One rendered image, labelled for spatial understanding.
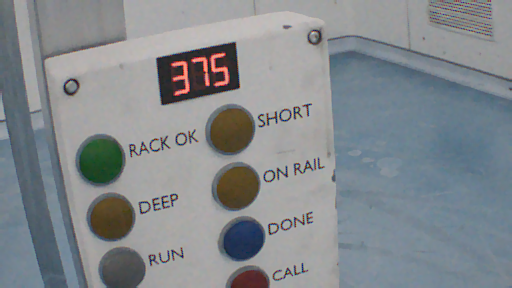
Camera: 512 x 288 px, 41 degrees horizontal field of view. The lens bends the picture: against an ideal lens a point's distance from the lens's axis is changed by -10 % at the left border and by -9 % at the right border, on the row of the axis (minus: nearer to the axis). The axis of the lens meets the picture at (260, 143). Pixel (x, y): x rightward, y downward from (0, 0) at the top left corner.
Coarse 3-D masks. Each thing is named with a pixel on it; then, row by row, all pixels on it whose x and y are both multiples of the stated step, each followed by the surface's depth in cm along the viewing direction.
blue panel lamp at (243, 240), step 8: (240, 224) 46; (248, 224) 46; (256, 224) 46; (232, 232) 46; (240, 232) 46; (248, 232) 46; (256, 232) 46; (224, 240) 46; (232, 240) 46; (240, 240) 46; (248, 240) 46; (256, 240) 46; (224, 248) 46; (232, 248) 46; (240, 248) 46; (248, 248) 46; (256, 248) 46; (232, 256) 46; (240, 256) 46; (248, 256) 46
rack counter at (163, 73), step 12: (204, 48) 42; (216, 48) 42; (228, 48) 42; (168, 60) 41; (180, 60) 41; (168, 72) 41; (168, 84) 42; (168, 96) 42; (180, 96) 42; (192, 96) 42
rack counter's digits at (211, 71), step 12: (192, 60) 42; (204, 60) 42; (216, 60) 42; (228, 60) 43; (180, 72) 42; (192, 72) 42; (204, 72) 42; (216, 72) 42; (228, 72) 43; (180, 84) 42; (192, 84) 42; (204, 84) 42; (216, 84) 43; (228, 84) 43
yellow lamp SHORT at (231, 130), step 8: (224, 112) 43; (232, 112) 43; (240, 112) 43; (216, 120) 43; (224, 120) 43; (232, 120) 43; (240, 120) 43; (248, 120) 44; (216, 128) 43; (224, 128) 43; (232, 128) 43; (240, 128) 44; (248, 128) 44; (216, 136) 43; (224, 136) 43; (232, 136) 43; (240, 136) 44; (248, 136) 44; (216, 144) 43; (224, 144) 43; (232, 144) 44; (240, 144) 44
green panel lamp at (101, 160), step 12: (96, 144) 40; (108, 144) 41; (84, 156) 40; (96, 156) 40; (108, 156) 41; (120, 156) 41; (84, 168) 40; (96, 168) 40; (108, 168) 41; (120, 168) 41; (96, 180) 41; (108, 180) 41
